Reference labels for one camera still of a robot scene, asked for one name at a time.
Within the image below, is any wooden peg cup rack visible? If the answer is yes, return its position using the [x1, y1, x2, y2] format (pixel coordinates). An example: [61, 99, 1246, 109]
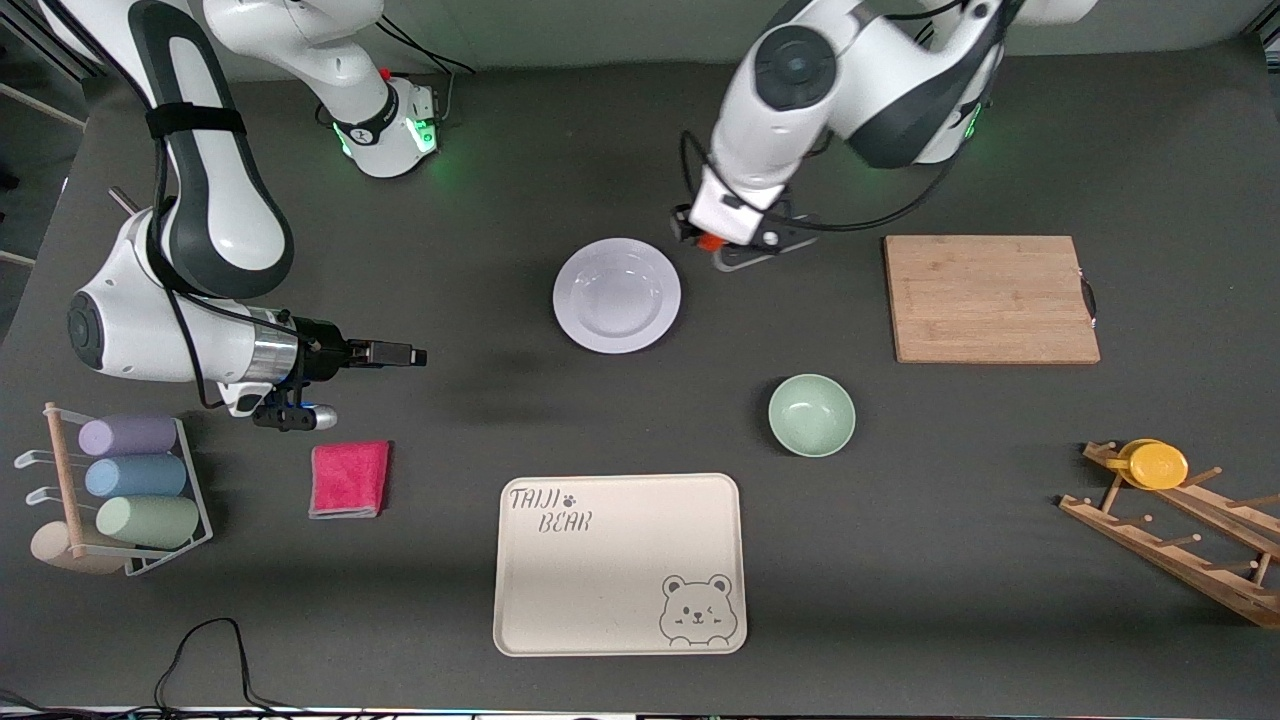
[1058, 441, 1280, 631]

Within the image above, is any white wire cup holder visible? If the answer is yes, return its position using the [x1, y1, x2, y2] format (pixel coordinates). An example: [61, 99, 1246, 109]
[14, 402, 214, 578]

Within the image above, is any wooden cutting board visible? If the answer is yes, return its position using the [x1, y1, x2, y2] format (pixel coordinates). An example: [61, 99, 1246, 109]
[883, 235, 1102, 365]

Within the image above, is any cream tray with bear print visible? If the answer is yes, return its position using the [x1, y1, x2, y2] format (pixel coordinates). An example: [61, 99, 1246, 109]
[493, 473, 748, 658]

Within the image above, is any pink folded cloth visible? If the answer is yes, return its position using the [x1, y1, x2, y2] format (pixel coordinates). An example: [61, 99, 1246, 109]
[309, 441, 391, 520]

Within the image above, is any pale green bowl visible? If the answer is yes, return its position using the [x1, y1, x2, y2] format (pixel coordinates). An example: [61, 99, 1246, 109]
[768, 374, 857, 459]

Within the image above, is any green cup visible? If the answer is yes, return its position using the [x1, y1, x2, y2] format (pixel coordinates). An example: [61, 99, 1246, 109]
[96, 495, 201, 550]

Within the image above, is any blue cup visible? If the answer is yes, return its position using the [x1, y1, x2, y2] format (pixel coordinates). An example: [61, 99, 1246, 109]
[84, 455, 188, 499]

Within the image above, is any black right arm base cable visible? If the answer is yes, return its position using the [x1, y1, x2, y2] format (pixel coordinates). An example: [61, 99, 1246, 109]
[375, 15, 479, 126]

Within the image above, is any black looped cable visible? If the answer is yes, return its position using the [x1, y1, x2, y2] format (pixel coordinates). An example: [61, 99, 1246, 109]
[0, 617, 301, 720]

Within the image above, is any beige cup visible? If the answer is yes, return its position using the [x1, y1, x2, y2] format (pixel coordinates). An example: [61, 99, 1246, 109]
[30, 522, 126, 576]

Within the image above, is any purple cup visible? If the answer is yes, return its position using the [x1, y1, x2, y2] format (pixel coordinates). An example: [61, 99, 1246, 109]
[78, 414, 179, 458]

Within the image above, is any yellow cup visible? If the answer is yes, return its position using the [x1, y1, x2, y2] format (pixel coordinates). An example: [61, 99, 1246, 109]
[1105, 438, 1190, 491]

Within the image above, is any white round plate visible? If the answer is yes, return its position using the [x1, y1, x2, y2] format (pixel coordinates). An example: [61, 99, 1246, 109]
[553, 237, 682, 355]

